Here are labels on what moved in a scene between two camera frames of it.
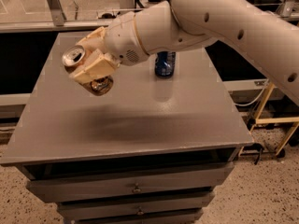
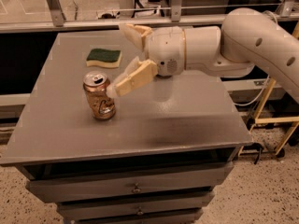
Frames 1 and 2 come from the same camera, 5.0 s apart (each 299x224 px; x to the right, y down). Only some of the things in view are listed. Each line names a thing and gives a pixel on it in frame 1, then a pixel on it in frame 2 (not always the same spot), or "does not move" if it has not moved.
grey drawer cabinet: x=150 y=150 does not move
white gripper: x=122 y=41 -> x=165 y=49
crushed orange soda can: x=71 y=57 -> x=96 y=84
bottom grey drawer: x=118 y=213 does not move
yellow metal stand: x=273 y=120 does not move
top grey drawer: x=174 y=182 does not move
